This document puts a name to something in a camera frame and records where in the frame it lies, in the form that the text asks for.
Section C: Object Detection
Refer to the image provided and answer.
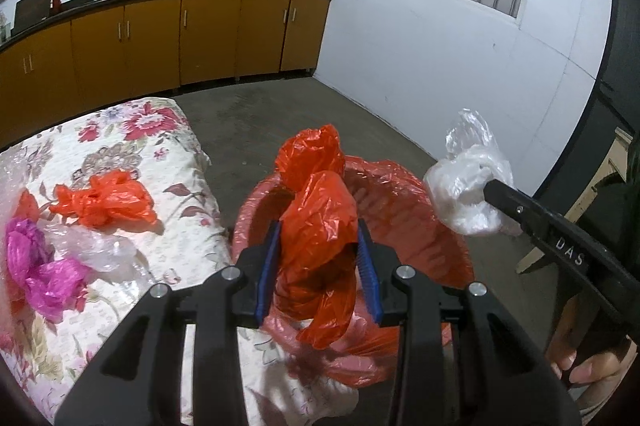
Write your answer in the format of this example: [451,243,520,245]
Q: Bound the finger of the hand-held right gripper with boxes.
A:
[482,178,562,253]

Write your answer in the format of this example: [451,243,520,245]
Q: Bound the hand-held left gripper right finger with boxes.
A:
[356,223,584,426]

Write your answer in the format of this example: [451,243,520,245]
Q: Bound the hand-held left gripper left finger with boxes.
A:
[54,220,283,426]

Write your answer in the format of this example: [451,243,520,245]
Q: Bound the white translucent plastic bag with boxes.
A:
[424,108,516,239]

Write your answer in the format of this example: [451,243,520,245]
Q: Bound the red bag-lined bin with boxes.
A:
[232,156,476,389]

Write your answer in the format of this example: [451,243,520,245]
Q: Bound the person's right hand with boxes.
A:
[545,301,633,391]

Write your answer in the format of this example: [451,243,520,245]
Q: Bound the light wooden chair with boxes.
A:
[517,126,631,277]

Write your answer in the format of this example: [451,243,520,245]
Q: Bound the floral printed table cloth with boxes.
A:
[0,97,401,426]

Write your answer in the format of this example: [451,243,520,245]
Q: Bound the small orange plastic bag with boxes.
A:
[50,171,160,234]

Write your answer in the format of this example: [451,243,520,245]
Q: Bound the clear plastic bag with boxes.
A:
[47,221,151,281]

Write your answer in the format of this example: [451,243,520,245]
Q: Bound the magenta plastic bag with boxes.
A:
[5,218,93,324]

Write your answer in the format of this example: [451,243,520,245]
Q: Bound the orange kitchen base cabinets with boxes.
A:
[0,0,333,141]

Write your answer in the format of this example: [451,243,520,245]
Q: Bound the dark cutting board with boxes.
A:
[14,0,53,31]

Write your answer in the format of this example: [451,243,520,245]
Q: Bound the orange plastic bag with handles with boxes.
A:
[15,188,41,227]

